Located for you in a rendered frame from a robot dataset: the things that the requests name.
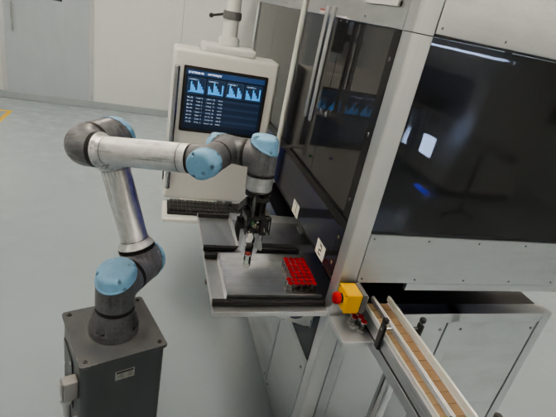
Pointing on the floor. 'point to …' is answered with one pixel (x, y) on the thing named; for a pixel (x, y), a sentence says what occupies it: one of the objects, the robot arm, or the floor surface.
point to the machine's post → (371, 185)
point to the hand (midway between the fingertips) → (247, 251)
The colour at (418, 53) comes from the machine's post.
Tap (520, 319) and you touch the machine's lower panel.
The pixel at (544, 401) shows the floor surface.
